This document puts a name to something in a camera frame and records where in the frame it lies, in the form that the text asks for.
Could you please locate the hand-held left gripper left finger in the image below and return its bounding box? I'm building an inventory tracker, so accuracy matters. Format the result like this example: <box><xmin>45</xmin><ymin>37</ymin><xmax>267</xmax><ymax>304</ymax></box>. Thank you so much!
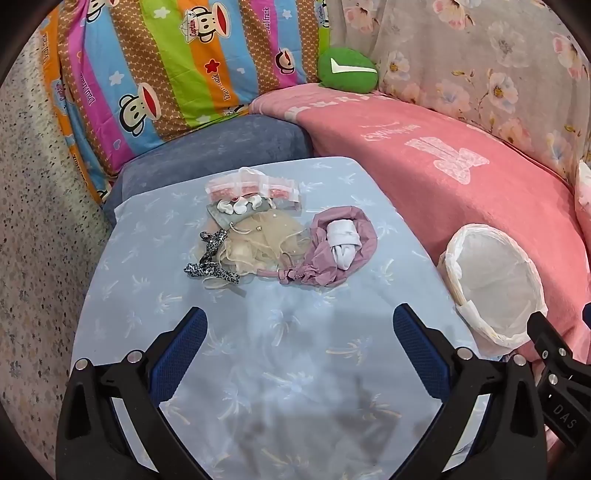
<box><xmin>55</xmin><ymin>306</ymin><xmax>213</xmax><ymax>480</ymax></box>

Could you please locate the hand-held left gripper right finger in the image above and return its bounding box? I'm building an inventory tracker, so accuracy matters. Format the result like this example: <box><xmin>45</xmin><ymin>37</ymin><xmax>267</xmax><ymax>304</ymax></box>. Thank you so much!
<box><xmin>392</xmin><ymin>303</ymin><xmax>548</xmax><ymax>480</ymax></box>

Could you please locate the white lined waste bin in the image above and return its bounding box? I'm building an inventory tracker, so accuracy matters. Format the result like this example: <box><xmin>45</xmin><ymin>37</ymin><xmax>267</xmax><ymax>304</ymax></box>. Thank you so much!
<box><xmin>438</xmin><ymin>223</ymin><xmax>548</xmax><ymax>349</ymax></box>

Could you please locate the leopard print ribbon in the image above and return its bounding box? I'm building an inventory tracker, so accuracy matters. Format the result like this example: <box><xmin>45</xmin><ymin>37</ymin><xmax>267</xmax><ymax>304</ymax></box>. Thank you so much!
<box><xmin>184</xmin><ymin>229</ymin><xmax>241</xmax><ymax>284</ymax></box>

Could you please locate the mauve pink garment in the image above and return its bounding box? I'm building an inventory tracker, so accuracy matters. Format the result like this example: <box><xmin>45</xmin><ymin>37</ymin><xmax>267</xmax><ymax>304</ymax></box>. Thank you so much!
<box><xmin>259</xmin><ymin>206</ymin><xmax>378</xmax><ymax>288</ymax></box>

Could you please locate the beige tulle dress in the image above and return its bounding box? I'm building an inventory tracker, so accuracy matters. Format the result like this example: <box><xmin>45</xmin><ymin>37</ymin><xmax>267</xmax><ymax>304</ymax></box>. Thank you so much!
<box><xmin>205</xmin><ymin>203</ymin><xmax>308</xmax><ymax>284</ymax></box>

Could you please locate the white sock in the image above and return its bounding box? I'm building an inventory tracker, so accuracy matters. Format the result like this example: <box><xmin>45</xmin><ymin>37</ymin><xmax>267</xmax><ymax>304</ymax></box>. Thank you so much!
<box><xmin>325</xmin><ymin>220</ymin><xmax>361</xmax><ymax>269</ymax></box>

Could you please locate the clear plastic packet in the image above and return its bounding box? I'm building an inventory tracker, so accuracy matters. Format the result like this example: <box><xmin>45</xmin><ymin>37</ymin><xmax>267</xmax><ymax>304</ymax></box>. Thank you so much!
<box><xmin>205</xmin><ymin>168</ymin><xmax>303</xmax><ymax>213</ymax></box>

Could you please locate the pink and white pillow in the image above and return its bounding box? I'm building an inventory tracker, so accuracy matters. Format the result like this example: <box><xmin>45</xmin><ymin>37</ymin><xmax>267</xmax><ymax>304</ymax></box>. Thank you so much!
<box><xmin>576</xmin><ymin>159</ymin><xmax>591</xmax><ymax>219</ymax></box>

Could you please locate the pink blanket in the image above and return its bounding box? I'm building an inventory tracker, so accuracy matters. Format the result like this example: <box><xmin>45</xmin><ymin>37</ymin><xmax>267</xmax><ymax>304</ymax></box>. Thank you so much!
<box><xmin>249</xmin><ymin>88</ymin><xmax>591</xmax><ymax>365</ymax></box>

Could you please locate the blue-grey sofa cushion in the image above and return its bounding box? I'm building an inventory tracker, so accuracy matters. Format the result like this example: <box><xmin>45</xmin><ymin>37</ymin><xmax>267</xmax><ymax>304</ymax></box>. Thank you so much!
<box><xmin>102</xmin><ymin>113</ymin><xmax>315</xmax><ymax>227</ymax></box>

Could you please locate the green plush cushion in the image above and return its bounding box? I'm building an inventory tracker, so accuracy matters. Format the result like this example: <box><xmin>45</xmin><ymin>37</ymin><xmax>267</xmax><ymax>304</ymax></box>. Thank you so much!
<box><xmin>318</xmin><ymin>46</ymin><xmax>379</xmax><ymax>93</ymax></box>

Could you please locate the striped monkey print quilt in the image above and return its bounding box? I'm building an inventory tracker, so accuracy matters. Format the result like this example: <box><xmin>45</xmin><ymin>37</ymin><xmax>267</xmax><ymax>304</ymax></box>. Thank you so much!
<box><xmin>41</xmin><ymin>0</ymin><xmax>333</xmax><ymax>204</ymax></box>

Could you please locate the grey floral blanket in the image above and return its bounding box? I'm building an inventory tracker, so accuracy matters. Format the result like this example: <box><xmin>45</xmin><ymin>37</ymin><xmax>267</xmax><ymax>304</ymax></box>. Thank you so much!
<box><xmin>323</xmin><ymin>0</ymin><xmax>591</xmax><ymax>185</ymax></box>

